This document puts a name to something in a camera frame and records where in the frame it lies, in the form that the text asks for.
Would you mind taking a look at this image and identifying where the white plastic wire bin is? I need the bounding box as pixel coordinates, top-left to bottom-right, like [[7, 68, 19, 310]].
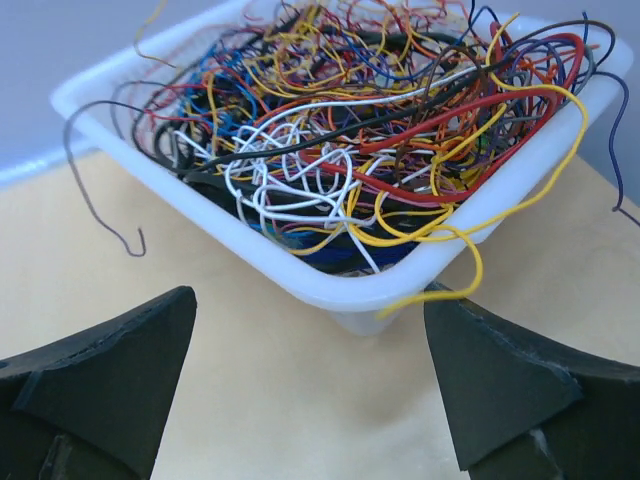
[[50, 1, 634, 335]]

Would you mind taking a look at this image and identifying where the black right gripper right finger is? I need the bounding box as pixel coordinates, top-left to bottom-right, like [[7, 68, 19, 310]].
[[424, 299, 639, 479]]

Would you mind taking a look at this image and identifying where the tangled coloured wire pile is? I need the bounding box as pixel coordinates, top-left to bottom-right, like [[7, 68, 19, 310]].
[[62, 0, 640, 321]]

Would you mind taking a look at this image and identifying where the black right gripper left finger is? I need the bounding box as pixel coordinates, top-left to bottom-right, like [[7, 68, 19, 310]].
[[1, 286, 197, 479]]

